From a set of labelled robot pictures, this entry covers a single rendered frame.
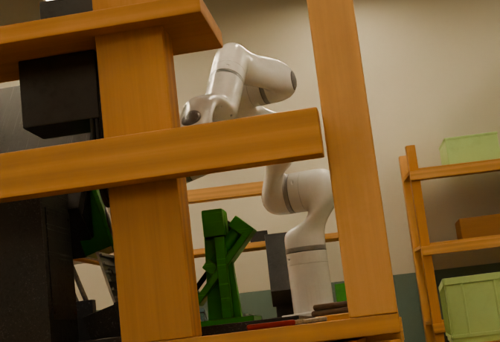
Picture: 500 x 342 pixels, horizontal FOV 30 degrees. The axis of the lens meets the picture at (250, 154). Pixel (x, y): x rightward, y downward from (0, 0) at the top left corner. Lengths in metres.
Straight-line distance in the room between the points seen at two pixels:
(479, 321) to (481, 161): 5.00
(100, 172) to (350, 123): 0.49
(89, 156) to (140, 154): 0.10
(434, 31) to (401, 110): 0.76
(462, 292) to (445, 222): 5.45
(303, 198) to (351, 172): 0.96
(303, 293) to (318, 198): 0.28
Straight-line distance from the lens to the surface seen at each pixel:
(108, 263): 2.13
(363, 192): 1.77
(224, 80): 2.30
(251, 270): 7.78
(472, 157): 7.47
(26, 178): 1.86
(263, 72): 2.47
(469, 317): 2.49
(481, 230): 7.44
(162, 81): 1.87
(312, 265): 2.71
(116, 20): 1.89
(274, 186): 2.72
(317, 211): 2.71
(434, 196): 7.94
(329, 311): 2.34
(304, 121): 1.75
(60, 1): 2.04
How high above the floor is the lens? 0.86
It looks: 11 degrees up
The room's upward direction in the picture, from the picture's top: 7 degrees counter-clockwise
